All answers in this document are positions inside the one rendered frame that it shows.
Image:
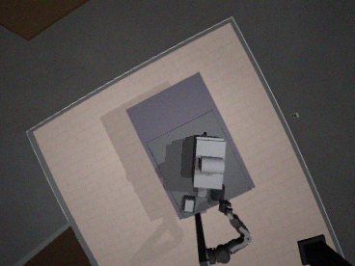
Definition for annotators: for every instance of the grey horizontal cylinder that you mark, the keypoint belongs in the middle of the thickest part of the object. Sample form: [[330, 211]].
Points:
[[212, 165]]

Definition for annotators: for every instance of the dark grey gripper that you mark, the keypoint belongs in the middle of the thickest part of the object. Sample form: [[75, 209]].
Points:
[[222, 206]]

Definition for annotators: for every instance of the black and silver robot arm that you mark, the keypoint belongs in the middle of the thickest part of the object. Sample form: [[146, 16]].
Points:
[[221, 254]]

